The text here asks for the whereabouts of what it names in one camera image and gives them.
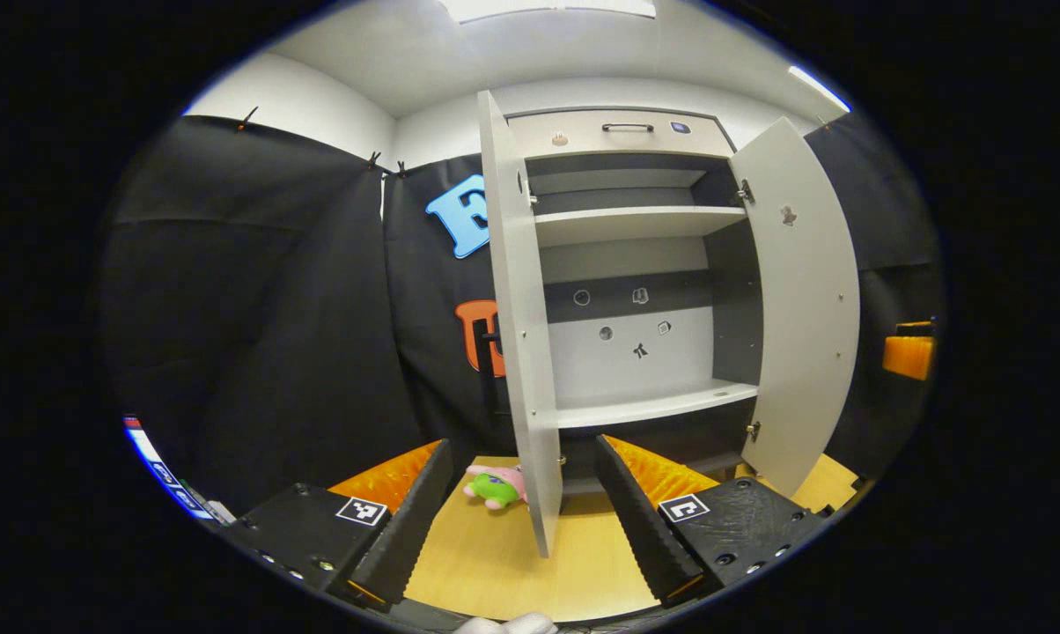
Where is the black backdrop cloth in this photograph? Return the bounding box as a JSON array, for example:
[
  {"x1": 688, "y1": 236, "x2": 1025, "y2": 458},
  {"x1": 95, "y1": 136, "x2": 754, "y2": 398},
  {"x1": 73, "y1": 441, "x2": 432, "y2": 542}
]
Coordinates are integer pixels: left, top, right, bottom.
[{"x1": 99, "y1": 114, "x2": 945, "y2": 520}]

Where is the green pink plush toy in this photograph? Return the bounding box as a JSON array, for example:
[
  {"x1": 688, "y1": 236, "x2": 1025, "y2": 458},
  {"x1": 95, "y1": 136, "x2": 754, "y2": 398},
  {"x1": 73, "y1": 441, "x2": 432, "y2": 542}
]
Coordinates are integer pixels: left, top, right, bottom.
[{"x1": 462, "y1": 464, "x2": 528, "y2": 512}]

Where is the grey shoe cabinet door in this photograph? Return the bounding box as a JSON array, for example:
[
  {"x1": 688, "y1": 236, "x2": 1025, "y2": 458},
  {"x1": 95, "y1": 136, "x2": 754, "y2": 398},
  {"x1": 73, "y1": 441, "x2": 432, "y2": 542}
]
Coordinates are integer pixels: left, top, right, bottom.
[
  {"x1": 477, "y1": 90, "x2": 564, "y2": 560},
  {"x1": 728, "y1": 117, "x2": 861, "y2": 498}
]

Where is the row of black cloth clips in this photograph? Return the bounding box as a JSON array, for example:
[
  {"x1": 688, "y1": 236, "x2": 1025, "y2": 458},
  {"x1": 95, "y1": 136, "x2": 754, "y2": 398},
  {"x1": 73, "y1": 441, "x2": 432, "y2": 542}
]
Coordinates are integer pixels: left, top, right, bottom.
[{"x1": 235, "y1": 106, "x2": 408, "y2": 179}]

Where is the grey double-door shoe cabinet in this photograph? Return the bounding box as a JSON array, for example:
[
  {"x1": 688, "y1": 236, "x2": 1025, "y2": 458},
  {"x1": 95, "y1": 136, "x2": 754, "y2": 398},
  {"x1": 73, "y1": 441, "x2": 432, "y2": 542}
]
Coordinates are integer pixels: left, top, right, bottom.
[{"x1": 504, "y1": 106, "x2": 764, "y2": 512}]

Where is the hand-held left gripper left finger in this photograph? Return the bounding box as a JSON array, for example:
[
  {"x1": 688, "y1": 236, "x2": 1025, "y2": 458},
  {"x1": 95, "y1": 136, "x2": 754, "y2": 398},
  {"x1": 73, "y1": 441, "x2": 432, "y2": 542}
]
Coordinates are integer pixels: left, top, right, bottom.
[{"x1": 222, "y1": 439, "x2": 454, "y2": 610}]

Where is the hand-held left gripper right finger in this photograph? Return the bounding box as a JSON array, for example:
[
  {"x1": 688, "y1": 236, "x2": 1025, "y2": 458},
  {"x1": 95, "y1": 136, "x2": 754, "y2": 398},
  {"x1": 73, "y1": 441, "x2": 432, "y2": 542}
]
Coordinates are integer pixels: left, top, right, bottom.
[{"x1": 593, "y1": 433, "x2": 835, "y2": 608}]

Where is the grey cabinet drawer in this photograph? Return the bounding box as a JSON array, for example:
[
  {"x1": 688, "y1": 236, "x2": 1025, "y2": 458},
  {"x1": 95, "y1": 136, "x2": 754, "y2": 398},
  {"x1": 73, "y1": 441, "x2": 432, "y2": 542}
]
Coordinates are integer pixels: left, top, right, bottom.
[{"x1": 505, "y1": 108, "x2": 735, "y2": 161}]

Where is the white blue printed strip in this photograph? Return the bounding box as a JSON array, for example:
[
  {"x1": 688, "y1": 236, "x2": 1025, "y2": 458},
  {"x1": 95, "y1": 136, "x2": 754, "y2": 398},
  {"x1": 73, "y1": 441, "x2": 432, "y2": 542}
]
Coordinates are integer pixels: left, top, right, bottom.
[{"x1": 123, "y1": 414, "x2": 236, "y2": 527}]

